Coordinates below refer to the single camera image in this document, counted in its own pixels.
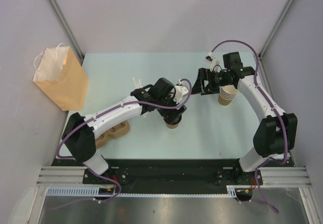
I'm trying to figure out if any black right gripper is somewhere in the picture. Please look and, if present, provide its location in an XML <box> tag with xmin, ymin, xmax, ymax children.
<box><xmin>190</xmin><ymin>68</ymin><xmax>232</xmax><ymax>95</ymax></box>

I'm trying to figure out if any black plastic cup lid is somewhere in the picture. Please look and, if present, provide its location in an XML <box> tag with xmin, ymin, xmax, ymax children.
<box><xmin>164</xmin><ymin>116</ymin><xmax>182</xmax><ymax>125</ymax></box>

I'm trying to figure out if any single brown paper cup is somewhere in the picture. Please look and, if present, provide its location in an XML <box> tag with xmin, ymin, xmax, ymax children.
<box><xmin>166</xmin><ymin>123</ymin><xmax>179</xmax><ymax>129</ymax></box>

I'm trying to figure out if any brown paper bag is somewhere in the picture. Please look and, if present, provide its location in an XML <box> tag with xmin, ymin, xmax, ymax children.
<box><xmin>33</xmin><ymin>43</ymin><xmax>89</xmax><ymax>111</ymax></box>

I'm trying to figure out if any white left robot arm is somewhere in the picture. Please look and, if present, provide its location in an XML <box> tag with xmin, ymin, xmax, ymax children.
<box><xmin>61</xmin><ymin>78</ymin><xmax>192</xmax><ymax>184</ymax></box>

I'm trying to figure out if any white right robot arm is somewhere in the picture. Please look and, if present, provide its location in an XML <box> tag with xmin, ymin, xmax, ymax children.
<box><xmin>192</xmin><ymin>52</ymin><xmax>298</xmax><ymax>184</ymax></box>

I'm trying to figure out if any stack of brown paper cups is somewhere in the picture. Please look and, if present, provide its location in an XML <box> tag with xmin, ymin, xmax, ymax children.
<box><xmin>218</xmin><ymin>85</ymin><xmax>239</xmax><ymax>106</ymax></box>

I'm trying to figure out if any brown pulp cup carrier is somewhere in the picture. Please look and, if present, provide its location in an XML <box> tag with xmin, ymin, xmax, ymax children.
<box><xmin>95</xmin><ymin>121</ymin><xmax>130</xmax><ymax>149</ymax></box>

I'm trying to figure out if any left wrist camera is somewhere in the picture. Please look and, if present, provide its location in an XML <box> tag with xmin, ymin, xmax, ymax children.
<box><xmin>173</xmin><ymin>80</ymin><xmax>189</xmax><ymax>103</ymax></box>

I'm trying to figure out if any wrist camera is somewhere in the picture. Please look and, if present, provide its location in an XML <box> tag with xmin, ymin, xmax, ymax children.
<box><xmin>205</xmin><ymin>52</ymin><xmax>220</xmax><ymax>72</ymax></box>
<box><xmin>173</xmin><ymin>80</ymin><xmax>189</xmax><ymax>103</ymax></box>

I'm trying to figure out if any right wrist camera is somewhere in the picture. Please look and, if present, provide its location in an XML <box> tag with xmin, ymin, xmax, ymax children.
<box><xmin>205</xmin><ymin>52</ymin><xmax>220</xmax><ymax>72</ymax></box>

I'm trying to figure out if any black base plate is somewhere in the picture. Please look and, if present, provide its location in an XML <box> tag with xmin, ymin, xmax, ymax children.
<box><xmin>82</xmin><ymin>159</ymin><xmax>263</xmax><ymax>187</ymax></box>

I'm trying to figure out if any aluminium frame rail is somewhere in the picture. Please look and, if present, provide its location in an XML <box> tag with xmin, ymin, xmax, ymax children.
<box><xmin>36</xmin><ymin>166</ymin><xmax>312</xmax><ymax>188</ymax></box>

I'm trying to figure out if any white slotted cable duct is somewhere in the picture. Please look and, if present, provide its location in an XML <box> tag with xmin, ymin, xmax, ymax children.
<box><xmin>47</xmin><ymin>186</ymin><xmax>99</xmax><ymax>196</ymax></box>

